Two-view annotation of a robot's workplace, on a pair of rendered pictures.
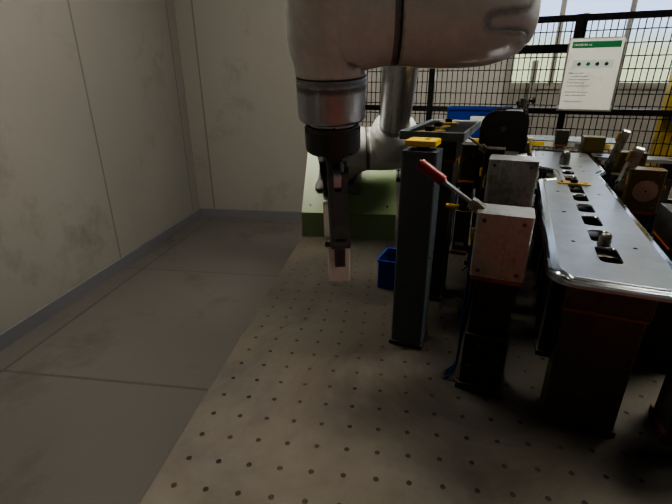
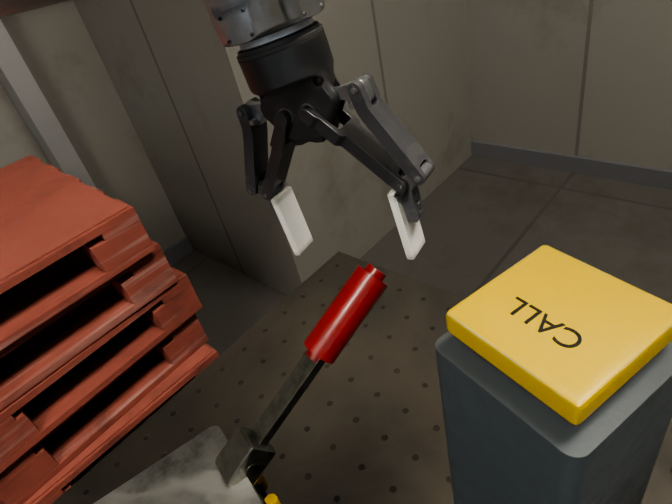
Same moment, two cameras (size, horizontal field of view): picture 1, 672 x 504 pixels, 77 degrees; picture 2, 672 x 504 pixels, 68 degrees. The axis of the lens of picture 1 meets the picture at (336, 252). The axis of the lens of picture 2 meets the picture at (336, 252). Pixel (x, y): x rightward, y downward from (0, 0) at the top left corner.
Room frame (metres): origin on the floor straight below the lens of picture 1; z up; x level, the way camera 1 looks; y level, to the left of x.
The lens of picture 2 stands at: (0.87, -0.31, 1.30)
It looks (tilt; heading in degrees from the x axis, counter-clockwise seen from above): 36 degrees down; 132
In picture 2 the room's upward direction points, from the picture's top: 14 degrees counter-clockwise
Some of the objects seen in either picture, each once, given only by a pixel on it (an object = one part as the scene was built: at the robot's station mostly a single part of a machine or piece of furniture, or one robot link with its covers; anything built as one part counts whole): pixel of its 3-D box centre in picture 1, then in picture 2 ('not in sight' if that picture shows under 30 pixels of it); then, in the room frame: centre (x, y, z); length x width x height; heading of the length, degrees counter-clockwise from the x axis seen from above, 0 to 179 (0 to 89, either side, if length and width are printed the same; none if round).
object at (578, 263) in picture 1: (577, 186); not in sight; (1.15, -0.67, 1.00); 1.38 x 0.22 x 0.02; 157
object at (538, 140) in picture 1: (509, 139); not in sight; (2.08, -0.83, 1.02); 0.90 x 0.22 x 0.03; 67
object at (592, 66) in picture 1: (590, 75); not in sight; (2.07, -1.16, 1.30); 0.23 x 0.02 x 0.31; 67
